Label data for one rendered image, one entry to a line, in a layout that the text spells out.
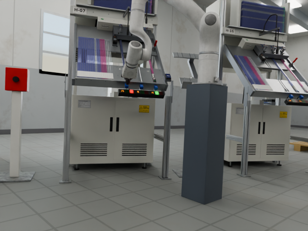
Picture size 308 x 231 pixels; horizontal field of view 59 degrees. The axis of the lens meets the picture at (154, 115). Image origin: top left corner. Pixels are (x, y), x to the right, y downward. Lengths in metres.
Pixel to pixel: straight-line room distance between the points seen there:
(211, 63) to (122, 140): 1.06
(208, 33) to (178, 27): 5.63
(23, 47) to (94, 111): 2.99
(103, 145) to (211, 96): 1.09
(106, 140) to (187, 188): 0.88
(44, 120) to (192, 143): 3.78
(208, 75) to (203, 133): 0.34
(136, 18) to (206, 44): 0.47
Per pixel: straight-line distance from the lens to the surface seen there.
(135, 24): 1.81
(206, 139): 1.61
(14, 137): 2.17
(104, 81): 1.98
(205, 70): 1.68
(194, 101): 1.67
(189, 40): 7.57
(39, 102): 5.10
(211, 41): 1.70
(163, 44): 6.85
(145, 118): 2.36
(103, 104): 2.29
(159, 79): 2.13
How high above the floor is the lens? 0.56
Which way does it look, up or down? 2 degrees down
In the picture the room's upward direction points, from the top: 3 degrees clockwise
